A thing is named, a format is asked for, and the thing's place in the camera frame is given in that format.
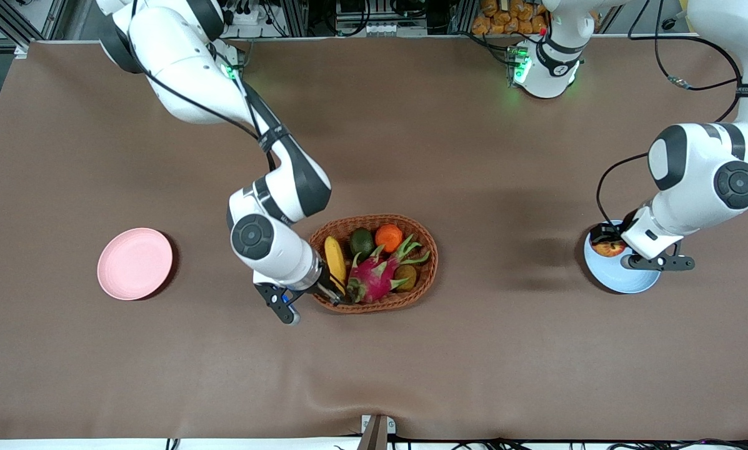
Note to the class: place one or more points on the pink dragon fruit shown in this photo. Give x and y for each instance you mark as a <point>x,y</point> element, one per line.
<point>377,278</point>

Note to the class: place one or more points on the white power strip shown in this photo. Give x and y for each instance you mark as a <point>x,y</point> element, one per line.
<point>383,27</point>

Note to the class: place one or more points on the red apple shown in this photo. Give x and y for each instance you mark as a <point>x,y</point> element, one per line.
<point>609,249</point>

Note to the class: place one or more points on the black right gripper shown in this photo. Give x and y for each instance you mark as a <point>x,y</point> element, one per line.
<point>325,288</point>

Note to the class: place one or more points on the metal table clamp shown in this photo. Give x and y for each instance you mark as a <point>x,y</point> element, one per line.
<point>375,431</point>

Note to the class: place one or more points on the pink round plate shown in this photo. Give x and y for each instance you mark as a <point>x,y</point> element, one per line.
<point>135,263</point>

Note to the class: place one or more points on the light blue round plate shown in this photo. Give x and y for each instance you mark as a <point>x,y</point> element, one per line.
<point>623,278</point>

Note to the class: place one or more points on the brown wicker basket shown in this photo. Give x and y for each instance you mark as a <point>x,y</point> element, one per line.
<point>427,275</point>

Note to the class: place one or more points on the brown kiwi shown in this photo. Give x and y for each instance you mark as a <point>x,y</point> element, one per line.
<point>406,277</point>

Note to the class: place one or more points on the yellow banana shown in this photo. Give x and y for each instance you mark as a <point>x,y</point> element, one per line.
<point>335,259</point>

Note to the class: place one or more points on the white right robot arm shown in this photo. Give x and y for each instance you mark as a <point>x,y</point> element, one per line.
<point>274,244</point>

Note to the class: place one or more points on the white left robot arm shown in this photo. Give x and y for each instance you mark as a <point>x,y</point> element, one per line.
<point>698,181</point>

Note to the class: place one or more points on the orange fruit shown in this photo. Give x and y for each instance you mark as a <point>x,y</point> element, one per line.
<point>388,237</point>

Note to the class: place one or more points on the green avocado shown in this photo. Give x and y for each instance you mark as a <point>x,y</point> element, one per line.
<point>361,242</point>

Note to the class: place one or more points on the brown tablecloth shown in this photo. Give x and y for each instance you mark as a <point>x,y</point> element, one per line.
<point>286,375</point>

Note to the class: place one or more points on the bag of orange snacks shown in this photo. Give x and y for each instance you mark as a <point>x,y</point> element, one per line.
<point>505,17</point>

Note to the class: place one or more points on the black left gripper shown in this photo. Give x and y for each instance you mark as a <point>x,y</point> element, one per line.
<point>605,235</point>

